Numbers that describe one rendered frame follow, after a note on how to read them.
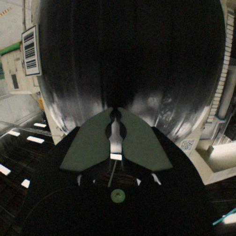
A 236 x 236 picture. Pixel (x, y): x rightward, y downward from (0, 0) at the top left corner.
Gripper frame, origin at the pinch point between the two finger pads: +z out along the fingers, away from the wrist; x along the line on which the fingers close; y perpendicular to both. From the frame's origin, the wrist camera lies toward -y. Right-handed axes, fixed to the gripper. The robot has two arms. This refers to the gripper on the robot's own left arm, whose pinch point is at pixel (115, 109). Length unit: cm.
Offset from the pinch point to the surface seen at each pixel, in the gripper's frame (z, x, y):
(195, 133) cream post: 19.9, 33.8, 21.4
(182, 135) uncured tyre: 2.4, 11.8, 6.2
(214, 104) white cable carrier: 22.5, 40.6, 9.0
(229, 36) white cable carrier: 25, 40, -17
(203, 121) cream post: 20.4, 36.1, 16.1
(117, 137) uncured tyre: 2.2, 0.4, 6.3
